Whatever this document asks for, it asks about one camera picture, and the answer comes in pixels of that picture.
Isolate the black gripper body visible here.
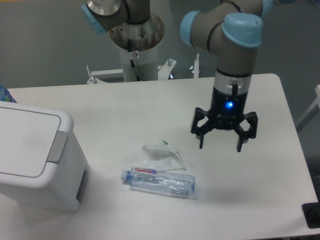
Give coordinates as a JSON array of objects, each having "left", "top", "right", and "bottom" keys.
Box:
[{"left": 209, "top": 87, "right": 248, "bottom": 130}]

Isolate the crumpled clear plastic wrapper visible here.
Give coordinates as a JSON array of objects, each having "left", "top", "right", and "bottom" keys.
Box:
[{"left": 141, "top": 139, "right": 187, "bottom": 171}]

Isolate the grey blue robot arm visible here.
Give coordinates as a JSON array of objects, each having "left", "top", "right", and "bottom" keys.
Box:
[{"left": 81, "top": 0, "right": 273, "bottom": 150}]

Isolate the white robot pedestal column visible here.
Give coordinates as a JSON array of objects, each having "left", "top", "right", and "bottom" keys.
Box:
[{"left": 109, "top": 12, "right": 166, "bottom": 83}]

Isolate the clear plastic water bottle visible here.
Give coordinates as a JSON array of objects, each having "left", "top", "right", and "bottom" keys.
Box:
[{"left": 120, "top": 166, "right": 196, "bottom": 198}]

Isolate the blue patterned object behind bin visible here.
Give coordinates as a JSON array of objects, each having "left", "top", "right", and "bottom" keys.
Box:
[{"left": 0, "top": 85, "right": 17, "bottom": 103}]

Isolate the white frame at right edge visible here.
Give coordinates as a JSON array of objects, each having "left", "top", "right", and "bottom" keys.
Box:
[{"left": 295, "top": 84, "right": 320, "bottom": 133}]

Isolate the white pedestal base frame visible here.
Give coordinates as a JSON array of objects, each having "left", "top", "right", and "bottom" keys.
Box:
[{"left": 85, "top": 53, "right": 202, "bottom": 85}]

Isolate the white push-lid trash can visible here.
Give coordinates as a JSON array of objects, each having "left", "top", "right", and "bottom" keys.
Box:
[{"left": 0, "top": 101, "right": 90, "bottom": 211}]

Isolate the black clamp at table edge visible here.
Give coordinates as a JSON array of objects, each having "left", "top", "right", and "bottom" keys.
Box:
[{"left": 302, "top": 202, "right": 320, "bottom": 229}]

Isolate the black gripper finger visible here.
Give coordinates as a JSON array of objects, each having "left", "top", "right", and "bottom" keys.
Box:
[
  {"left": 190, "top": 107, "right": 217, "bottom": 149},
  {"left": 234, "top": 111, "right": 258, "bottom": 153}
]

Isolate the black pedestal cable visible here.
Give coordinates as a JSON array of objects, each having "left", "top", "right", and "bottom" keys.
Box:
[{"left": 127, "top": 38, "right": 141, "bottom": 82}]

